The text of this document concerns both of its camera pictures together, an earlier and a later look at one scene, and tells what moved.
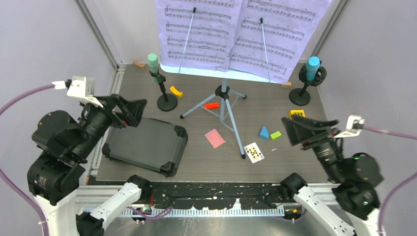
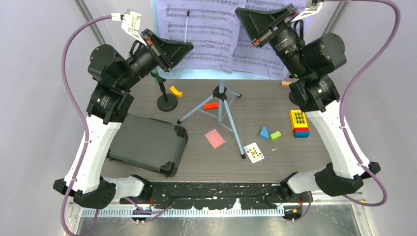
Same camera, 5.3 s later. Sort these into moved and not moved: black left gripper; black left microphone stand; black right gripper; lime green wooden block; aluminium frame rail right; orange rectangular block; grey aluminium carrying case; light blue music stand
Moved: black left gripper; black right gripper; light blue music stand
Not moved: aluminium frame rail right; orange rectangular block; lime green wooden block; black left microphone stand; grey aluminium carrying case
